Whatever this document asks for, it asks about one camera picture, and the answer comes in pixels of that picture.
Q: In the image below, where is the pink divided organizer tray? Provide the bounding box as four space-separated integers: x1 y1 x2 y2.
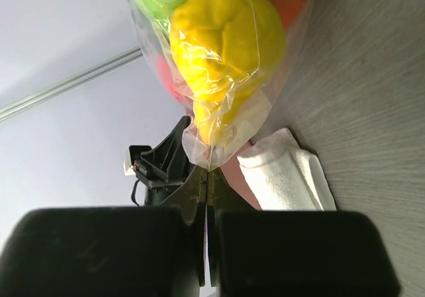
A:
220 141 261 210

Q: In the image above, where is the red fake tomato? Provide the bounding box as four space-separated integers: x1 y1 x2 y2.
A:
155 54 187 104

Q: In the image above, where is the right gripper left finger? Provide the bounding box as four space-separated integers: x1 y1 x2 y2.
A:
1 167 207 296

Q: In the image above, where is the left aluminium frame post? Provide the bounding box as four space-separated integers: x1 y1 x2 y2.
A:
1 47 143 122

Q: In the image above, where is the rolled white towel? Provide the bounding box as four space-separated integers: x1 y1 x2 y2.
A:
237 128 337 211

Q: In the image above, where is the yellow fake pepper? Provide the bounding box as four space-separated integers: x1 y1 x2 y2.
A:
170 0 286 146

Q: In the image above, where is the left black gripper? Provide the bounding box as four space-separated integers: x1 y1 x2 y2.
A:
129 116 193 206

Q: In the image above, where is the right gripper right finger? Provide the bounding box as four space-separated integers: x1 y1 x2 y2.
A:
207 170 400 296

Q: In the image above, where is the clear zip top bag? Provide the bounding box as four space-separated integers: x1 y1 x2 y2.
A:
127 0 314 170

